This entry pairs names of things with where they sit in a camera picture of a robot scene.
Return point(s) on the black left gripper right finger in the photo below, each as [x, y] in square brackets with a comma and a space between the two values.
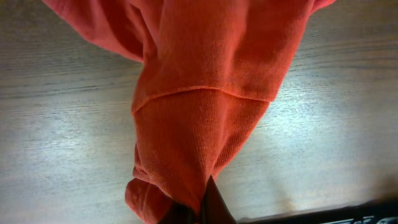
[214, 205]

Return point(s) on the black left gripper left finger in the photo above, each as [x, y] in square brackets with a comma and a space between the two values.
[174, 214]

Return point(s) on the orange soccer t-shirt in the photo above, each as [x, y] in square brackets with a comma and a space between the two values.
[210, 70]

